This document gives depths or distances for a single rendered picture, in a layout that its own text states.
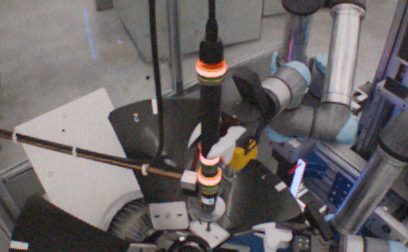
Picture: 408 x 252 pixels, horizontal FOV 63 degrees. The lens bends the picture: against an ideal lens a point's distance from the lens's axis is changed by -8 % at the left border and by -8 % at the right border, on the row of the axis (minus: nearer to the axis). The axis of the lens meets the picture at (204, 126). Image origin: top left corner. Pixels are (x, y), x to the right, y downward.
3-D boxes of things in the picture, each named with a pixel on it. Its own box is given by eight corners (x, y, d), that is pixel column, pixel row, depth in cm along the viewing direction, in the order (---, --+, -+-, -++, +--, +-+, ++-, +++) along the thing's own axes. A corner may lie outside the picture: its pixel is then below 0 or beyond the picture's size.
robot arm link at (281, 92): (292, 85, 73) (260, 71, 77) (281, 95, 71) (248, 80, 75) (287, 113, 78) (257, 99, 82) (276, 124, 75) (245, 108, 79)
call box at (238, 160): (206, 149, 133) (206, 128, 126) (226, 137, 138) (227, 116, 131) (236, 174, 124) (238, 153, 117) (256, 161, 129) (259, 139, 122)
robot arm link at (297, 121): (305, 150, 86) (314, 115, 79) (260, 141, 89) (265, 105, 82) (307, 129, 92) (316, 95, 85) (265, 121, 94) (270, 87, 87)
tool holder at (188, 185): (179, 217, 75) (177, 188, 69) (189, 192, 80) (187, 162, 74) (220, 226, 73) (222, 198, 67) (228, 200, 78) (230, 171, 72)
